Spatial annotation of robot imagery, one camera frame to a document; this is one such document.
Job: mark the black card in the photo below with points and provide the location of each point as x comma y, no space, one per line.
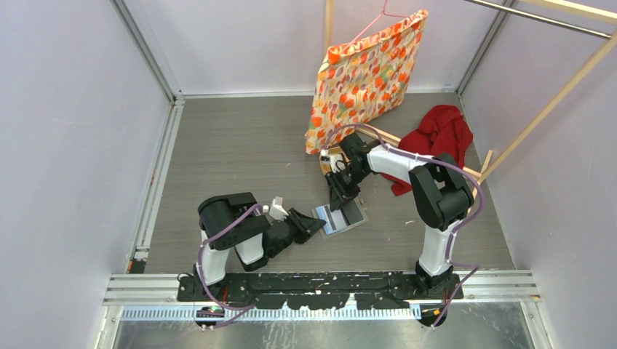
353,213

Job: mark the taupe leather card holder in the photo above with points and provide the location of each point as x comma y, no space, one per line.
313,211

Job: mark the pink wire hanger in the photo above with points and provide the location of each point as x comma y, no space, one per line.
384,12

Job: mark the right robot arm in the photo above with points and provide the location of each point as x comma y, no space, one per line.
440,191

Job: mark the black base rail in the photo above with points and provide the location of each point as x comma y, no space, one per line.
319,291

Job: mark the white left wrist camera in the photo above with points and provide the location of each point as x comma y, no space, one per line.
275,209

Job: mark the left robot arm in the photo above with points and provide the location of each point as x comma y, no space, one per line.
256,232

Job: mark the white magnetic stripe card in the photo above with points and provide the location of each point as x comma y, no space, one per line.
335,221

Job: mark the red cloth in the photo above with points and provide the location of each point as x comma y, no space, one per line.
442,130

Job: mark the floral fabric bag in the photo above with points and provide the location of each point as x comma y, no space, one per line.
362,80

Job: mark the metal rod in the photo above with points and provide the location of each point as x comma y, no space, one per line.
541,19

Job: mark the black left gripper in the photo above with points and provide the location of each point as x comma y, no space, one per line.
308,225

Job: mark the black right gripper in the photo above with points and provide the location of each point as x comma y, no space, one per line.
339,193

